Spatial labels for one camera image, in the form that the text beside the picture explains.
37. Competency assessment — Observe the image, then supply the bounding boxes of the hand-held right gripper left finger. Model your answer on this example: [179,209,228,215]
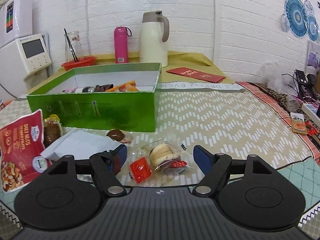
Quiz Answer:
[44,145,128,197]

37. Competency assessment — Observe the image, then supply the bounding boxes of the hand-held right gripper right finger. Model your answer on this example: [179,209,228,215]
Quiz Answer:
[193,145,277,197]

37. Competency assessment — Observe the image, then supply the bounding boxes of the small red snack packet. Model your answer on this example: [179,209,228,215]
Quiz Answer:
[129,156,153,182]

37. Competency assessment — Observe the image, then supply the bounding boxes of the clear red-label pastry packet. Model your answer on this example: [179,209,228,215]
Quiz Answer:
[140,134,190,179]

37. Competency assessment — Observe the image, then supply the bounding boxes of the white snack packet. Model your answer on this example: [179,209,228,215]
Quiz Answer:
[40,129,120,162]

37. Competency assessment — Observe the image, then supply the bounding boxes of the green cardboard box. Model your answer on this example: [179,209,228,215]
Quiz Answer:
[26,62,162,133]

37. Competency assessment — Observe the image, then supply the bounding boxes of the clear brown snack packet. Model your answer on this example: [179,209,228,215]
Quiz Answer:
[42,114,64,148]

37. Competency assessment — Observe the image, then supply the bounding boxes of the red mixed nut packet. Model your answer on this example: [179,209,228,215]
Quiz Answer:
[0,109,53,193]

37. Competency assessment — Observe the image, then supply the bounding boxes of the chocolate round snack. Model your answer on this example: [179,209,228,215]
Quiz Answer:
[106,129,134,145]

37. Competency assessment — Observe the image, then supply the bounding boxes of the patterned quilted tablecloth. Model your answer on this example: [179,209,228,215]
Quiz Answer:
[0,81,320,233]

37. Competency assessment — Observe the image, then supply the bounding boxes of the red envelope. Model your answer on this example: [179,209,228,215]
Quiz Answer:
[166,67,200,77]
[192,71,227,83]

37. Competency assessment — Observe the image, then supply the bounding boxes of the yellow cloth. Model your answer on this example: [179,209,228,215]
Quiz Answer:
[26,51,227,98]

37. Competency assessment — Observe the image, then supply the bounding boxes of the red plastic basket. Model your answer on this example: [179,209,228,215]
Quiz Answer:
[61,56,97,72]

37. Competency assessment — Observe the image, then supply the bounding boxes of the small orange seasoning sachet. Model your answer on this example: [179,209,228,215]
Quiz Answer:
[291,112,307,133]

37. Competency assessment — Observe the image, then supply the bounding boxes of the clear plastic bag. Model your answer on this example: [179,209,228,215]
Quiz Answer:
[260,61,295,98]

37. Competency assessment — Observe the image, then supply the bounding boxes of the pink thermos bottle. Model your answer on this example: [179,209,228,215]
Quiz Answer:
[114,26,132,64]

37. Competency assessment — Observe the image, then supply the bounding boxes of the small red wrapper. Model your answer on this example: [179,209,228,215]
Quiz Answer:
[305,121,320,143]

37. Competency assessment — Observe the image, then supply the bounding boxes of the cream thermal jug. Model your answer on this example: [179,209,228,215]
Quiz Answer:
[139,10,170,68]

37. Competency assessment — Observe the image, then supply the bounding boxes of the black straws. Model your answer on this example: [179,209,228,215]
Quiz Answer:
[64,28,78,62]

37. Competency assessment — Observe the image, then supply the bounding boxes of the white water dispenser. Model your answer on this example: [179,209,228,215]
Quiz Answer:
[0,33,53,98]

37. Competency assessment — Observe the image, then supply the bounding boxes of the blue paper fan decoration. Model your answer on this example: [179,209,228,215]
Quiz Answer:
[282,0,319,42]

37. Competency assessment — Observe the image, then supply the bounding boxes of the black charger with cables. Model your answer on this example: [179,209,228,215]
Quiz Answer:
[294,69,320,98]

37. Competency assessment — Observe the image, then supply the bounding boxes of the wide white wall conduit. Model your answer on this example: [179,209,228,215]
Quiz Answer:
[211,0,218,63]

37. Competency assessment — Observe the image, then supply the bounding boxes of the thin white wall conduit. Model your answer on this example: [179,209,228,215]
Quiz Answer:
[85,0,90,55]

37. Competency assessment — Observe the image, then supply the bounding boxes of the wall picture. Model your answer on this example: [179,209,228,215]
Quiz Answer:
[306,41,320,74]

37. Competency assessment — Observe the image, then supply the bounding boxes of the white wall water purifier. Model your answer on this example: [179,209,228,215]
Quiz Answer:
[0,0,34,48]

